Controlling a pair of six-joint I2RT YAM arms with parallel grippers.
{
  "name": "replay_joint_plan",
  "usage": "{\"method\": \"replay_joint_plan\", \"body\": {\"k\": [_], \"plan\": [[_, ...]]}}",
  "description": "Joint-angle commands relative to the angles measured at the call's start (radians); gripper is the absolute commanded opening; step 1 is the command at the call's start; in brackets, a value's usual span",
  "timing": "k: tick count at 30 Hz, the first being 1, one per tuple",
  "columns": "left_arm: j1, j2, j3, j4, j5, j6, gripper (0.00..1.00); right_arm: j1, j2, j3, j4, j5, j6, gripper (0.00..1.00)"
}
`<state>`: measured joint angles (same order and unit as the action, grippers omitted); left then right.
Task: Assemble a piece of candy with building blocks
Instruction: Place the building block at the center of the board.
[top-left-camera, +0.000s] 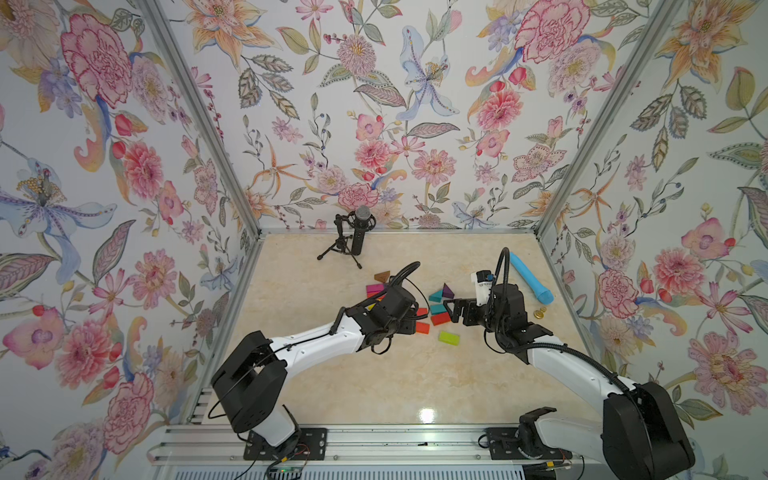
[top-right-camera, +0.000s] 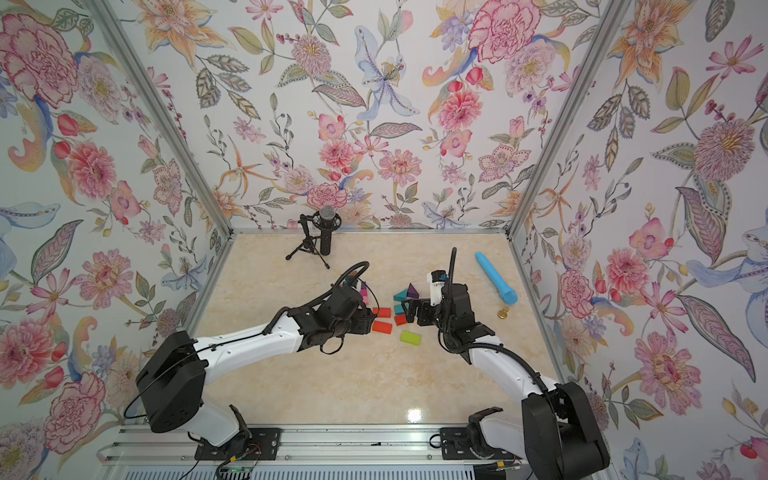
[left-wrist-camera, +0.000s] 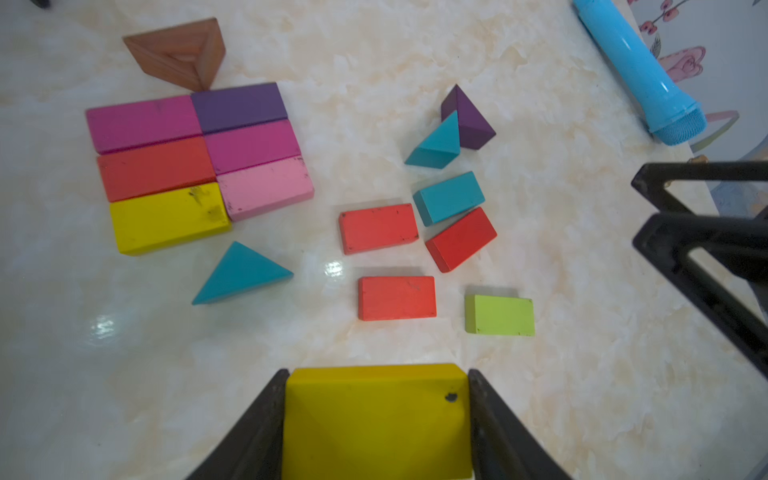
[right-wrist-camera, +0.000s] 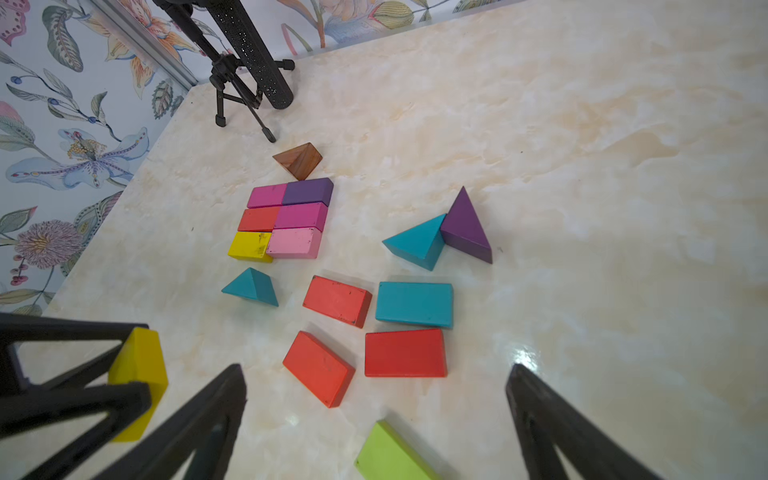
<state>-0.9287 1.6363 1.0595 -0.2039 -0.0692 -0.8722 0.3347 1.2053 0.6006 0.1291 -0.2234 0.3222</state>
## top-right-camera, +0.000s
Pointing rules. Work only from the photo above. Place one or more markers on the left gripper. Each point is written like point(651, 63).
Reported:
point(365, 320)

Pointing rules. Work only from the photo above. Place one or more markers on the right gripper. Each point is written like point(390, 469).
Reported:
point(414, 311)

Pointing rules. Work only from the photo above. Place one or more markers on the lime green block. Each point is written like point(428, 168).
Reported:
point(410, 338)

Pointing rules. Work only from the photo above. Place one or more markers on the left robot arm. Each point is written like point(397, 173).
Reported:
point(172, 385)

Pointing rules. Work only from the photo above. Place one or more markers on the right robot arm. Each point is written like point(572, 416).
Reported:
point(556, 432)

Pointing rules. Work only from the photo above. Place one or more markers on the purple triangle block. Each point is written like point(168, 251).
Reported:
point(412, 292)

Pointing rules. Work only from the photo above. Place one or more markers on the teal triangle block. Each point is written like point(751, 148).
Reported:
point(401, 296)

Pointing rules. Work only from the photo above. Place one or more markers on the light blue cylinder toy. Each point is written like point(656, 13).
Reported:
point(505, 291)

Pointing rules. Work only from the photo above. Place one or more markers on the black microphone on tripod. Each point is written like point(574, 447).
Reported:
point(318, 230)

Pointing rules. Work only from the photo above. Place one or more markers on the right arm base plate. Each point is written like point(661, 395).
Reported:
point(465, 443)

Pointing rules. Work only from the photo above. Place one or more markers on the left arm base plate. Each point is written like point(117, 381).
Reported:
point(237, 445)

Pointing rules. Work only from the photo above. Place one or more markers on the aluminium front rail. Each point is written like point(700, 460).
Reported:
point(287, 445)

